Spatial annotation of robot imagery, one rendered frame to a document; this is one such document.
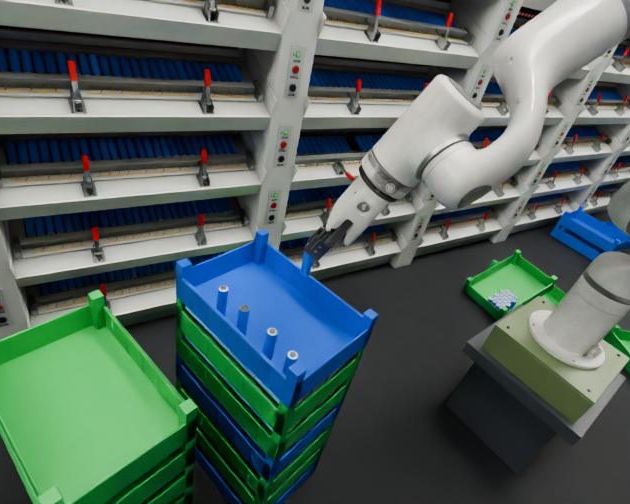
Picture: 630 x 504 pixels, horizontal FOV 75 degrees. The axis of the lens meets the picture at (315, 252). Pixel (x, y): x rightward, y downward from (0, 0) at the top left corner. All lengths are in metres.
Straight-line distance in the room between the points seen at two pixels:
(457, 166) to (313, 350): 0.39
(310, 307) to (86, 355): 0.40
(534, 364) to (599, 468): 0.51
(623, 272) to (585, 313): 0.13
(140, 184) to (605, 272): 1.09
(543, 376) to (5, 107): 1.28
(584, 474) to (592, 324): 0.53
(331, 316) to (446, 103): 0.43
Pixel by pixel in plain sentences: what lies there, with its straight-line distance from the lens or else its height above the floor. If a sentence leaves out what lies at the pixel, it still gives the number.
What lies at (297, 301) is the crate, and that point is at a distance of 0.80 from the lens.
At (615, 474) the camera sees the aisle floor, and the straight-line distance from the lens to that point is 1.61.
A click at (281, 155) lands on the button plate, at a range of 1.16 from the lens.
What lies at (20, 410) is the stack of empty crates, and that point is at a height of 0.40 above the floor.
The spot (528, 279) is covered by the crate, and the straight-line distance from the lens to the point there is 2.00.
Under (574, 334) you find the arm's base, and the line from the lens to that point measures 1.18.
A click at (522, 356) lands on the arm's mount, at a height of 0.34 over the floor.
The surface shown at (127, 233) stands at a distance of 1.22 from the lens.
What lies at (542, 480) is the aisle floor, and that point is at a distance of 1.44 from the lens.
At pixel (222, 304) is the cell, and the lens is 0.73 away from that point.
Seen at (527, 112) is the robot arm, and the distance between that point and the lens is 0.57.
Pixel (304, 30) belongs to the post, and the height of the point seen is 0.88.
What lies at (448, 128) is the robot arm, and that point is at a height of 0.89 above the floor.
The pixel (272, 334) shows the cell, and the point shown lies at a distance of 0.65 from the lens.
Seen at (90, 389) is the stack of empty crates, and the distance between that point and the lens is 0.78.
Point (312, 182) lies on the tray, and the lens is 1.27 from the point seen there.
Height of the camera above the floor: 1.03
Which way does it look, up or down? 36 degrees down
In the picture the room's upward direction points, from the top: 14 degrees clockwise
